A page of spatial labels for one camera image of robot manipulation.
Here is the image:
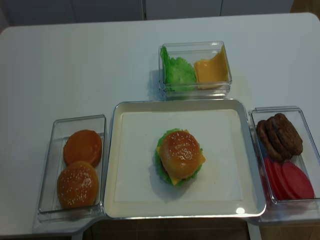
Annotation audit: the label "white metal tray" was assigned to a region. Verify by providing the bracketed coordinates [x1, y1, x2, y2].
[103, 99, 266, 219]

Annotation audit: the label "brown patty front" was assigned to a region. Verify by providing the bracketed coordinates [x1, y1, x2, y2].
[265, 113, 303, 160]

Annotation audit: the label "green lettuce in container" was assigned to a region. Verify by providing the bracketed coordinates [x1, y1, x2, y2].
[160, 46, 196, 92]

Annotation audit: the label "yellow cheese slices stack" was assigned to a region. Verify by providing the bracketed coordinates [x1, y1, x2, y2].
[194, 46, 229, 90]

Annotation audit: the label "green lettuce on burger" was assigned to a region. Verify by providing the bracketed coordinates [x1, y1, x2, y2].
[153, 128, 204, 187]

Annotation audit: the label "clear bun container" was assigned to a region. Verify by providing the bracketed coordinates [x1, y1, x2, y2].
[37, 114, 106, 222]

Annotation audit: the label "plain bun bottom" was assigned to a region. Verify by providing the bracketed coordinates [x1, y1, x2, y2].
[63, 129, 102, 168]

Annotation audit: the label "red tomato slice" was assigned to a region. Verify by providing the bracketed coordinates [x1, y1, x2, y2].
[272, 162, 295, 201]
[281, 162, 315, 199]
[263, 157, 284, 201]

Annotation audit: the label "clear patty tomato container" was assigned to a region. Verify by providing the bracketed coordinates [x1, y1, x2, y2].
[249, 106, 320, 223]

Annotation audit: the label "yellow cheese slice on burger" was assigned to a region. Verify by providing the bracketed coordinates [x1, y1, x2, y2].
[156, 128, 207, 186]

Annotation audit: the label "red tomato slice front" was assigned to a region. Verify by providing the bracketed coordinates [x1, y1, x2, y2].
[281, 162, 315, 199]

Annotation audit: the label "clear lettuce cheese container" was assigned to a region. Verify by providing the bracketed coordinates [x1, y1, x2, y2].
[158, 41, 232, 101]

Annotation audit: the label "sesame bun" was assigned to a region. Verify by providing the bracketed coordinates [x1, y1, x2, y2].
[158, 130, 206, 179]
[56, 161, 99, 209]

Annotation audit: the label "red tomato slice back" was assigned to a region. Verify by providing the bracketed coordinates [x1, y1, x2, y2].
[263, 157, 284, 201]

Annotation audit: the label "brown patty back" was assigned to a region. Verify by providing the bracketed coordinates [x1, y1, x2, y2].
[256, 120, 293, 163]

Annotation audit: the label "red tomato slice middle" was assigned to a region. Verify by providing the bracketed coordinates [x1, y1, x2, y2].
[272, 162, 295, 201]

